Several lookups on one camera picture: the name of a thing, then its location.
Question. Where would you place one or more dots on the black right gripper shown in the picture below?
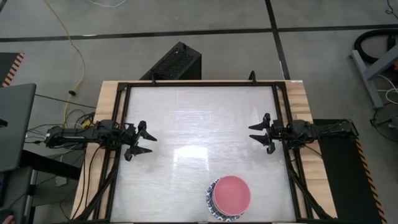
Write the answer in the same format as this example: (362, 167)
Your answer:
(276, 132)

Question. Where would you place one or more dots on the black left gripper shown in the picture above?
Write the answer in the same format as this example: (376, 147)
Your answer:
(128, 136)

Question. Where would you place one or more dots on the pink bowl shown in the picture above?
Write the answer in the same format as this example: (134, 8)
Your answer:
(232, 195)

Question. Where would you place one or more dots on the blue patterned paper bowl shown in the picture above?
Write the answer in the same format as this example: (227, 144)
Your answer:
(210, 199)

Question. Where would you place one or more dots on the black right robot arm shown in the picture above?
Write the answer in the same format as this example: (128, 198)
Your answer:
(323, 130)

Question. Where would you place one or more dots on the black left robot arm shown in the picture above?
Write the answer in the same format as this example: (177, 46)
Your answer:
(81, 135)

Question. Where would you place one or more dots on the black computer tower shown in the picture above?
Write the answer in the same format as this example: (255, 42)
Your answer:
(174, 62)

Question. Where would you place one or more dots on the hazard striped black platform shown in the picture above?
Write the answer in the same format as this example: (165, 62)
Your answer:
(348, 180)

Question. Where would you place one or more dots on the grey metal stand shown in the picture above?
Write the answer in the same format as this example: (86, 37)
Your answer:
(371, 73)

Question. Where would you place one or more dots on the grey monitor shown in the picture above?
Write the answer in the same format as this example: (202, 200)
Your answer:
(15, 124)

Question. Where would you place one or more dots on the hazard striped black mat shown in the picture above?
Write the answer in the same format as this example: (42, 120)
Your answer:
(7, 67)

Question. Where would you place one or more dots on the person's hand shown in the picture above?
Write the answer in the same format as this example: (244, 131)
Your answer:
(6, 220)

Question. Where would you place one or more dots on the black metal table frame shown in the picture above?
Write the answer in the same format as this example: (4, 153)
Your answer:
(202, 84)

